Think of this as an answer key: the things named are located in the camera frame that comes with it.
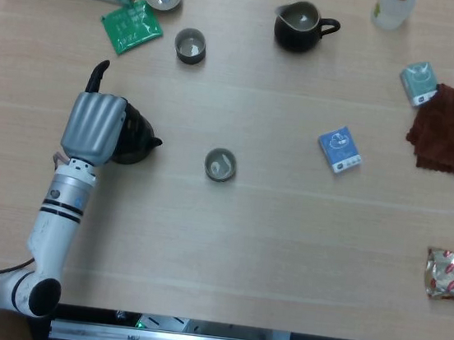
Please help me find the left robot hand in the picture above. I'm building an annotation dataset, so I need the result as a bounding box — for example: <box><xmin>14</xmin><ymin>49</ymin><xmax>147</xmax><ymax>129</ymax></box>
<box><xmin>58</xmin><ymin>54</ymin><xmax>133</xmax><ymax>169</ymax></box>

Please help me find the black teapot with handle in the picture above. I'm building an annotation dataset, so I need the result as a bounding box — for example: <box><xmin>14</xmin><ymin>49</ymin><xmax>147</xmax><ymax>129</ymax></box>
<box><xmin>109</xmin><ymin>100</ymin><xmax>168</xmax><ymax>170</ymax></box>

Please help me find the dark teacup with grey interior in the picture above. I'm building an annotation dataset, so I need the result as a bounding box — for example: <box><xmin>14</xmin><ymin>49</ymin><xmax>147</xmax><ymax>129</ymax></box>
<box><xmin>202</xmin><ymin>146</ymin><xmax>239</xmax><ymax>185</ymax></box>
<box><xmin>171</xmin><ymin>26</ymin><xmax>210</xmax><ymax>68</ymax></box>

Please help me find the green tea sachet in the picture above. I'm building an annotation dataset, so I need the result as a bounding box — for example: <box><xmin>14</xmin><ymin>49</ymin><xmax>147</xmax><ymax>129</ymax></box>
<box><xmin>95</xmin><ymin>0</ymin><xmax>168</xmax><ymax>60</ymax></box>

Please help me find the blue small tissue pack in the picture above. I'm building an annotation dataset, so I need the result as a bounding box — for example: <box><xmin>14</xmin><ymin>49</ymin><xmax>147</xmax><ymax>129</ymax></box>
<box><xmin>314</xmin><ymin>123</ymin><xmax>368</xmax><ymax>179</ymax></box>

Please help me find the teal small tissue pack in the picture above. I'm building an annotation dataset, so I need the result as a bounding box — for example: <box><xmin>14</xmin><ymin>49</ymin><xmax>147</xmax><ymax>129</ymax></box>
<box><xmin>395</xmin><ymin>58</ymin><xmax>443</xmax><ymax>110</ymax></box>

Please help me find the dark ceramic pitcher with handle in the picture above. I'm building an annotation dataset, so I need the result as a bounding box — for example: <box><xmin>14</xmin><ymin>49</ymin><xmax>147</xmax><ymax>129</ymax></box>
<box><xmin>270</xmin><ymin>0</ymin><xmax>344</xmax><ymax>58</ymax></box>

